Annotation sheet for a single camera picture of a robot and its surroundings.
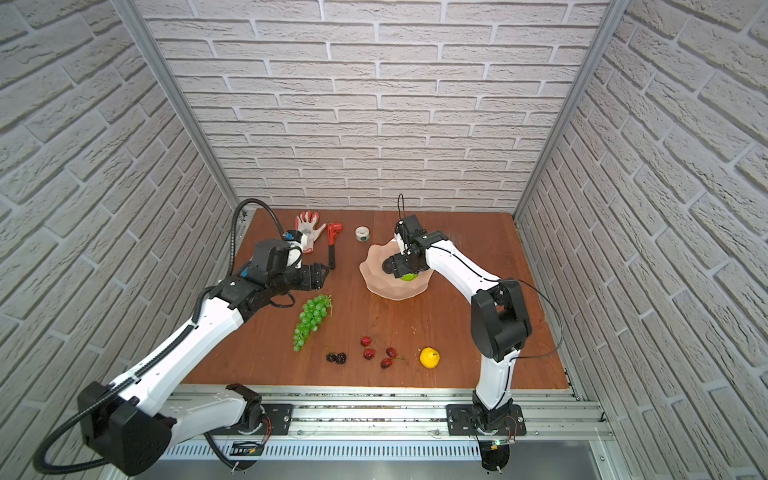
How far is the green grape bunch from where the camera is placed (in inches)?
34.2

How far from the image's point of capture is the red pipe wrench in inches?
42.4

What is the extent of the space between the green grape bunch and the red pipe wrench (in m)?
0.19

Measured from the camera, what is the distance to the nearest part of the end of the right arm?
2.17 ft
